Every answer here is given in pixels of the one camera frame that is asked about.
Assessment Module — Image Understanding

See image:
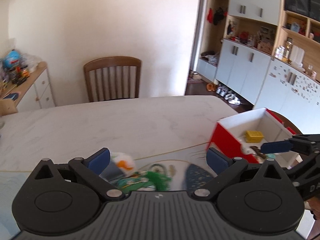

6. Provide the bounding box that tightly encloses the teal white fluffy item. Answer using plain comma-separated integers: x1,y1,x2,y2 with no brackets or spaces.
266,154,276,159

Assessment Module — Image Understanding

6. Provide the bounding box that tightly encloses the brown furry item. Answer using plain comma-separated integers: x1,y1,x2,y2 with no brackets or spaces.
249,146,267,159

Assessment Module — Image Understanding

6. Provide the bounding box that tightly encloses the yellow small box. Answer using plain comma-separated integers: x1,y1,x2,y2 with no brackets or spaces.
245,130,264,144

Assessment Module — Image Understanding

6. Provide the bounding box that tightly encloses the white plastic bag with paper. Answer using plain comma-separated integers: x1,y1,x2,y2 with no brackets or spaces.
99,152,136,183

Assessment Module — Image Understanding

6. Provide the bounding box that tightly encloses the green cartoon pouch with tassel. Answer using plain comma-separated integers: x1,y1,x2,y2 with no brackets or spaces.
115,171,171,194

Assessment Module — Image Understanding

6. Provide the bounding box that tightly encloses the blue speckled round placemat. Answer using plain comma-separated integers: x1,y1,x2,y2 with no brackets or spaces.
184,164,214,193

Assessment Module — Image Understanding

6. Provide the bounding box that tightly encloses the red cardboard shoe box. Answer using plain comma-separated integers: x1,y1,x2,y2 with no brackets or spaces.
207,108,298,168

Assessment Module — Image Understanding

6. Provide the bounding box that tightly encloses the clear glass trinket dish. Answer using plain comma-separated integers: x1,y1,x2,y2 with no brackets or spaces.
148,163,167,175

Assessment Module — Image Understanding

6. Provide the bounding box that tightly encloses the white sideboard cabinet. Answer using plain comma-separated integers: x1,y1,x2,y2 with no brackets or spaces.
1,61,55,115

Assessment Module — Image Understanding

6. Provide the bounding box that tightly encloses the brown wooden chair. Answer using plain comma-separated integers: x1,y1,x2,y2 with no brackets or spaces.
83,56,142,102

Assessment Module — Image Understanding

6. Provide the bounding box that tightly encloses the blue globe toy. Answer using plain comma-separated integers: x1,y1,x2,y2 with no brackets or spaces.
3,49,21,68

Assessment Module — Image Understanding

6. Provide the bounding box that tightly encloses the white wall cabinet unit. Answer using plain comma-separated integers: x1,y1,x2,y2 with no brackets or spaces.
193,0,319,133

